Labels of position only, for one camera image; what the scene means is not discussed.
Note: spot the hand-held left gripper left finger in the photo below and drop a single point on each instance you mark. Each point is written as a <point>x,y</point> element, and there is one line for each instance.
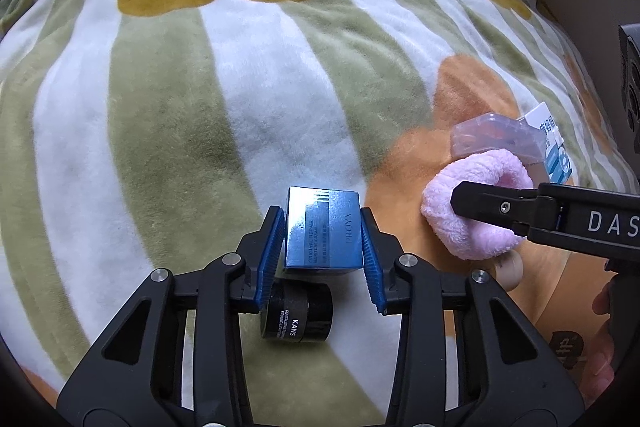
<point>270,252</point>

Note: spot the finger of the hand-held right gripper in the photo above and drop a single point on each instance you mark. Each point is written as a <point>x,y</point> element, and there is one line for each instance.
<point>492,206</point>

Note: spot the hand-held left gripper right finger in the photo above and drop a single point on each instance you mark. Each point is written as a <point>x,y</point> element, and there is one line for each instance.
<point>372,257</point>

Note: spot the pink fluffy headband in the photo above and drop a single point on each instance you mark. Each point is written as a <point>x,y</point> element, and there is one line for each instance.
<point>492,207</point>

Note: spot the shiny blue cosmetic box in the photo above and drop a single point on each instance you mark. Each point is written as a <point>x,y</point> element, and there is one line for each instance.
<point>324,232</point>

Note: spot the black cosmetic jar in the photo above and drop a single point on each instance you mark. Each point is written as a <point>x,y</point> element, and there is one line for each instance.
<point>300,313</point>

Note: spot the person's right hand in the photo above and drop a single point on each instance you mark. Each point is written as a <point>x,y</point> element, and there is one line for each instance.
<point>601,357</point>

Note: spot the small beige round object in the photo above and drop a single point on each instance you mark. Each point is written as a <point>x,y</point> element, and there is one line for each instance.
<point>511,266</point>

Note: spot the clear plastic blue-label package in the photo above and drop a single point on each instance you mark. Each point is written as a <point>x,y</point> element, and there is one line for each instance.
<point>505,134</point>

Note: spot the black device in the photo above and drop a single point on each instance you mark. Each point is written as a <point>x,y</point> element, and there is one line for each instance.
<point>631,77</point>

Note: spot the striped flower-print blanket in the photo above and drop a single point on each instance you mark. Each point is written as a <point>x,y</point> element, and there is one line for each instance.
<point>210,107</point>

